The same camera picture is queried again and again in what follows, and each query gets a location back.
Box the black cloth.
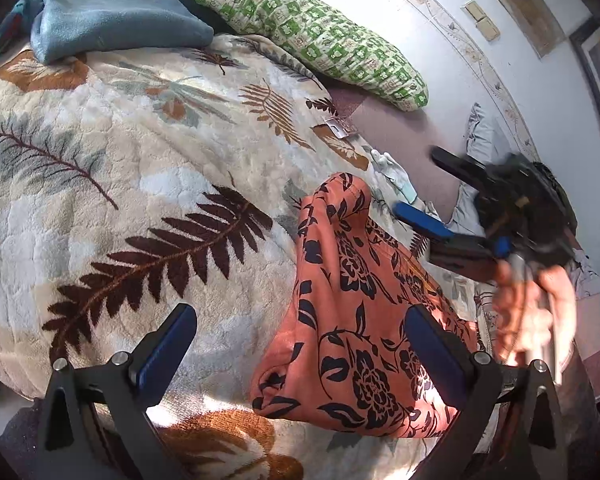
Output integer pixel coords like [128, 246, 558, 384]
[167, 0, 241, 35]

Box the green checkered pillow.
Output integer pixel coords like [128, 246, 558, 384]
[187, 0, 429, 112]

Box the orange floral shirt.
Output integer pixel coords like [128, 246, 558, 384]
[250, 171, 486, 441]

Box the white glove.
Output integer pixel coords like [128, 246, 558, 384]
[370, 149, 418, 201]

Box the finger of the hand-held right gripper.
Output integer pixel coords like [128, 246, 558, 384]
[431, 146, 488, 187]
[394, 201, 501, 273]

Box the pink patchwork bedcover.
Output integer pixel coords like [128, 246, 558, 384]
[565, 250, 600, 401]

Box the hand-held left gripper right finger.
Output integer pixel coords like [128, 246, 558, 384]
[405, 304, 563, 480]

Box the person's right hand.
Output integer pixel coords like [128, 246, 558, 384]
[490, 259, 579, 367]

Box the teal patterned cloth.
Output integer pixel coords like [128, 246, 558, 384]
[0, 0, 46, 58]

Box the white crumpled cloth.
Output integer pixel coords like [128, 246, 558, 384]
[577, 257, 600, 288]

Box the grey blue pillow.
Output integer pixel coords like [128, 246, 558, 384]
[450, 102, 511, 231]

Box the leaf print fleece blanket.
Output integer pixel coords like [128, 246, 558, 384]
[0, 34, 486, 480]

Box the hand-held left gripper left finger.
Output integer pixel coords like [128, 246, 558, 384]
[36, 303, 198, 480]

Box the beige wall panel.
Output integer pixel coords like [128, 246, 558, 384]
[496, 0, 566, 58]

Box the small shiny packet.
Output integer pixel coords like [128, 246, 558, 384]
[326, 116, 358, 139]

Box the mauve bed sheet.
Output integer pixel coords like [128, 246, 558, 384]
[325, 82, 481, 223]

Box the blue fleece cloth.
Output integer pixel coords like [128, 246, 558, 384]
[30, 0, 216, 65]

